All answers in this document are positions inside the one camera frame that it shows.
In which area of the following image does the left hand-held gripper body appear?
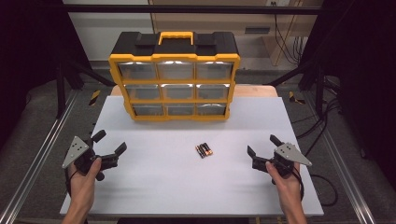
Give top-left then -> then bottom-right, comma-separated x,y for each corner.
61,135 -> 106,182

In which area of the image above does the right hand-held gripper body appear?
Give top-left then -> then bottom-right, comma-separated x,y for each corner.
265,142 -> 313,179

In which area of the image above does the yellow black organizer case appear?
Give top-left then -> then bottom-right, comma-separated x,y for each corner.
107,31 -> 242,122

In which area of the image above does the person's left hand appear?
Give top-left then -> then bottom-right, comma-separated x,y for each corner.
67,157 -> 103,203

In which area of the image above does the person's right hand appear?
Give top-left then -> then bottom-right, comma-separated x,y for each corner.
265,161 -> 303,208

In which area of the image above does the light wooden table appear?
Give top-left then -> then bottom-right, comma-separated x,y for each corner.
110,84 -> 278,98

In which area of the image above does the black metal stand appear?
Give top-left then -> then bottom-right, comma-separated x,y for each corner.
55,58 -> 117,119
266,59 -> 325,119

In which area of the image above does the set of clear drawers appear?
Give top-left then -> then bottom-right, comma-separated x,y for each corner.
117,60 -> 234,117

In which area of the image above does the black curtain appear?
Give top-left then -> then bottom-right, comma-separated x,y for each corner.
0,0 -> 92,150
298,0 -> 396,188

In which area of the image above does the light wooden cabinet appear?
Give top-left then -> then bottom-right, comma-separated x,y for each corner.
148,0 -> 325,67

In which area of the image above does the black metal crossbar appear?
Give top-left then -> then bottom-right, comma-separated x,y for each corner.
62,4 -> 325,15

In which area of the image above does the aluminium floor rail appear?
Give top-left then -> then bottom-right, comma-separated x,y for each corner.
303,92 -> 378,224
0,90 -> 79,224

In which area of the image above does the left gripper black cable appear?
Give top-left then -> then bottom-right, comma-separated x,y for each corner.
64,167 -> 78,198

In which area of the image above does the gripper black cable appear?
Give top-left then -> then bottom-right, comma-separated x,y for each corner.
64,167 -> 78,198
290,167 -> 305,202

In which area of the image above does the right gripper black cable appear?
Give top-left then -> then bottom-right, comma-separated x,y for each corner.
290,167 -> 305,202

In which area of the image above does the looped black floor cable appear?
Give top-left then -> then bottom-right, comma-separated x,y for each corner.
310,173 -> 340,207

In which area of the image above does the black hanging cable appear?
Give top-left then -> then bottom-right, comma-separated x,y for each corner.
273,13 -> 308,66

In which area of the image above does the white wall outlet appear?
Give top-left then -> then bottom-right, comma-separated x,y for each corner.
265,0 -> 291,7

